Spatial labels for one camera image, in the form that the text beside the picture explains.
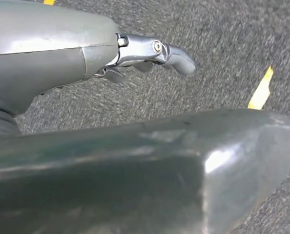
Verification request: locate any yellow floor tape rectangle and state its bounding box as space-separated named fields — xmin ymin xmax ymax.
xmin=42 ymin=0 xmax=274 ymax=111

